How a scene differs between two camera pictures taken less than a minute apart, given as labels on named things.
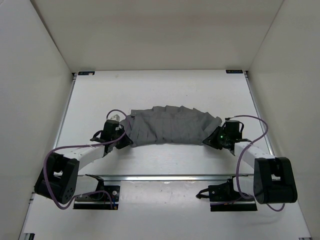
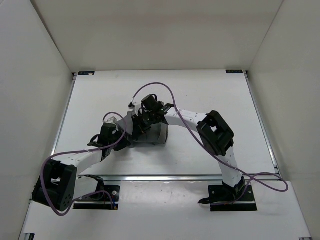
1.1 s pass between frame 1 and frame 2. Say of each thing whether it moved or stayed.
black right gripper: moved
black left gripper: stayed
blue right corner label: stayed
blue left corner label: stayed
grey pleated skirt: moved
